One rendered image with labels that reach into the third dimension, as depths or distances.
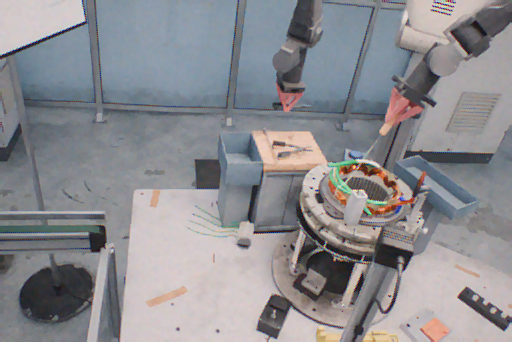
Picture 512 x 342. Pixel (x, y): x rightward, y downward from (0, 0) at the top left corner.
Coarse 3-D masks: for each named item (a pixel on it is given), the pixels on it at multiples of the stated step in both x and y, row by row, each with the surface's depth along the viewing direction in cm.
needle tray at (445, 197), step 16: (400, 160) 138; (416, 160) 143; (400, 176) 137; (416, 176) 139; (432, 176) 139; (432, 192) 127; (448, 192) 134; (464, 192) 130; (432, 208) 130; (448, 208) 124; (464, 208) 123; (432, 224) 137; (416, 240) 138
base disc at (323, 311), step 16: (288, 240) 140; (288, 256) 134; (304, 256) 135; (288, 272) 129; (304, 272) 130; (288, 288) 124; (304, 304) 120; (320, 304) 121; (384, 304) 124; (320, 320) 117; (336, 320) 117
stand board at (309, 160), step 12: (276, 132) 142; (288, 132) 143; (300, 132) 144; (264, 144) 135; (300, 144) 138; (312, 144) 139; (264, 156) 129; (288, 156) 131; (312, 156) 133; (264, 168) 127; (276, 168) 128; (288, 168) 129; (300, 168) 130; (312, 168) 131
